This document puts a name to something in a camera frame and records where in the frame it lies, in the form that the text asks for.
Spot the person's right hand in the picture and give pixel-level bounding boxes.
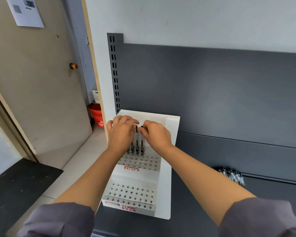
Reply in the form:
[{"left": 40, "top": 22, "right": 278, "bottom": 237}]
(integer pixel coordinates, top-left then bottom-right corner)
[{"left": 137, "top": 120, "right": 174, "bottom": 156}]

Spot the person's left hand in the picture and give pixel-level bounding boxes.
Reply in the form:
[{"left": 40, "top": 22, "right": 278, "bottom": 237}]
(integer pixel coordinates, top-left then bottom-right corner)
[{"left": 106, "top": 115, "right": 140, "bottom": 156}]

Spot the white tiered pen holder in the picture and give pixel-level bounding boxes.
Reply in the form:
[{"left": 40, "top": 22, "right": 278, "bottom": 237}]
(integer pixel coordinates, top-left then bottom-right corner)
[{"left": 101, "top": 109, "right": 181, "bottom": 220}]

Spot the row of clear-barrel pens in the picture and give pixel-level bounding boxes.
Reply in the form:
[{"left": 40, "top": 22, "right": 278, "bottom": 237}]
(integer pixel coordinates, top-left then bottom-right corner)
[{"left": 213, "top": 166, "right": 246, "bottom": 188}]

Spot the person's right forearm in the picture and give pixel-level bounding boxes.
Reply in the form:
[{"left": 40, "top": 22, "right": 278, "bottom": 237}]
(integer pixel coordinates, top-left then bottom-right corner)
[{"left": 166, "top": 144, "right": 257, "bottom": 226}]

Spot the person's left forearm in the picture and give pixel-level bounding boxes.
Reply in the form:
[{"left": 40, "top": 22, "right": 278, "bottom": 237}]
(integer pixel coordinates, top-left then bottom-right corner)
[{"left": 53, "top": 149, "right": 124, "bottom": 213}]

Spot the red plastic basket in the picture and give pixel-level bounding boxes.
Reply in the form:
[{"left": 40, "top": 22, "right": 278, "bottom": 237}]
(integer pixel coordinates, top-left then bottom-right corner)
[{"left": 87, "top": 103, "right": 105, "bottom": 128}]

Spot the white slotted shelf upright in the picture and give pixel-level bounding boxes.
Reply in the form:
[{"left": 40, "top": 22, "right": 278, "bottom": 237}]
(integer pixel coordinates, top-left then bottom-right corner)
[{"left": 107, "top": 33, "right": 124, "bottom": 115}]

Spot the dark grey shelf unit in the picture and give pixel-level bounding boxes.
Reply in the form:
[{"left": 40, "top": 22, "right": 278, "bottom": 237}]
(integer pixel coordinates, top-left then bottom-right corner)
[{"left": 92, "top": 33, "right": 296, "bottom": 237}]

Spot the beige door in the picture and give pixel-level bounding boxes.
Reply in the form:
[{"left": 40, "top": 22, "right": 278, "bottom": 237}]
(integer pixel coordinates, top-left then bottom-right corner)
[{"left": 0, "top": 0, "right": 93, "bottom": 170}]

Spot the grey left sleeve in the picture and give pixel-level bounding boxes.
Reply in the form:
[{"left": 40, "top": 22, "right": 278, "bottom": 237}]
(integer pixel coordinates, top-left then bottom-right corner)
[{"left": 17, "top": 202, "right": 95, "bottom": 237}]

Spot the grey sleeve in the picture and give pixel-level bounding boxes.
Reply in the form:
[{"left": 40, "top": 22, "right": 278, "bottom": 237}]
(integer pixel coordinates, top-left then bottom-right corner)
[
  {"left": 218, "top": 197, "right": 296, "bottom": 237},
  {"left": 17, "top": 202, "right": 95, "bottom": 237}
]

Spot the grey right sleeve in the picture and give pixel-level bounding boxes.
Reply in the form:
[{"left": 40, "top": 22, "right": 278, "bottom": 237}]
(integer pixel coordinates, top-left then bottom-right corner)
[{"left": 218, "top": 197, "right": 296, "bottom": 237}]

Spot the white paper notice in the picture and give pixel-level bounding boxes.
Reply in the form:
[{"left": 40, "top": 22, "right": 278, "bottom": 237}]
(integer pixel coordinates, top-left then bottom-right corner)
[{"left": 5, "top": 0, "right": 45, "bottom": 29}]

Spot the brown door frame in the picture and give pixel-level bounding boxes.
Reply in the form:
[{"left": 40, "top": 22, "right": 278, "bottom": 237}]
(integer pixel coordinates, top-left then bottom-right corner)
[{"left": 0, "top": 76, "right": 37, "bottom": 162}]

